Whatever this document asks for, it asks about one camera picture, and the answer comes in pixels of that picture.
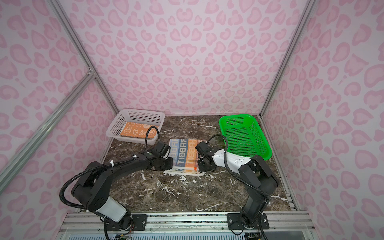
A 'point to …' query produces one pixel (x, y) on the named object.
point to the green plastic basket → (244, 136)
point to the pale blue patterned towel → (185, 157)
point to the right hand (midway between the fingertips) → (203, 167)
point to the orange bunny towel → (139, 130)
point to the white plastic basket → (137, 115)
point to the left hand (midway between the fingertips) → (173, 163)
